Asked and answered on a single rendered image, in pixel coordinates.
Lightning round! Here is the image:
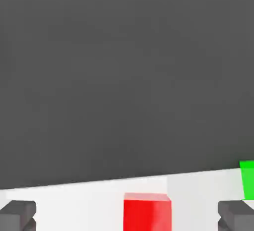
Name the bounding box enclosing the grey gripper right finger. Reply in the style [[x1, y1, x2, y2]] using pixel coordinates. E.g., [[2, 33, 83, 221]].
[[217, 199, 254, 231]]

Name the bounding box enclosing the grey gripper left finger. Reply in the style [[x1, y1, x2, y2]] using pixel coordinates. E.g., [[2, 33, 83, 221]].
[[0, 200, 37, 231]]

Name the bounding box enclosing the small green cube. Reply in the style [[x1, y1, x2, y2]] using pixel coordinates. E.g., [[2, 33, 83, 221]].
[[239, 160, 254, 201]]

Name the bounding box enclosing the small red cube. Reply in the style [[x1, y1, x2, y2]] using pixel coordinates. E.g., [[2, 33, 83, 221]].
[[123, 192, 173, 231]]

